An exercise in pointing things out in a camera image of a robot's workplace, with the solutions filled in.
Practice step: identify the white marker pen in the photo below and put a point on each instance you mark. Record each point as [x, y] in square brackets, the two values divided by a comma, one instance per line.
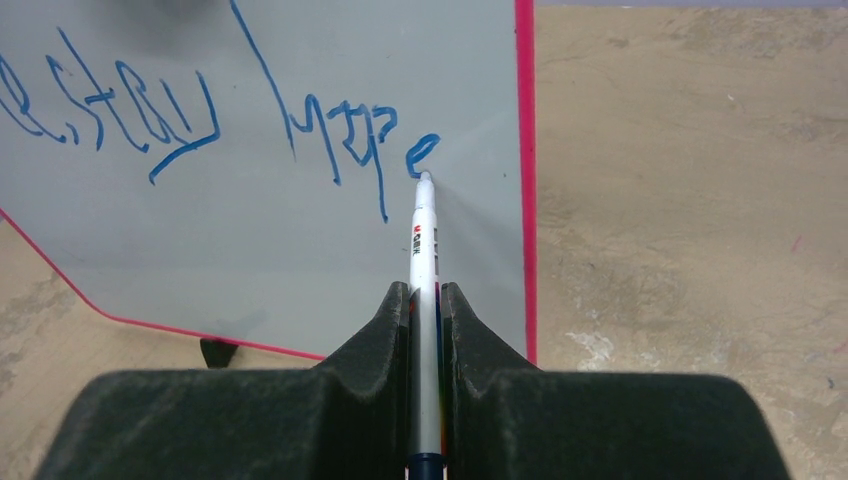
[425, 456]

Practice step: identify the black whiteboard stand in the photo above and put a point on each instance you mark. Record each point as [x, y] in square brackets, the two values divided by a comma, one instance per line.
[217, 353]

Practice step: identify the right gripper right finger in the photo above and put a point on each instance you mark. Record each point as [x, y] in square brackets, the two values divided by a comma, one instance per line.
[508, 419]

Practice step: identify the red framed whiteboard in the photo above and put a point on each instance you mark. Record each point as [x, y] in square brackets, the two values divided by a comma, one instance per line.
[246, 170]

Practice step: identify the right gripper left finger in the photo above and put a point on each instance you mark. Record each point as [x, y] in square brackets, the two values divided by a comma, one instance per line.
[343, 418]

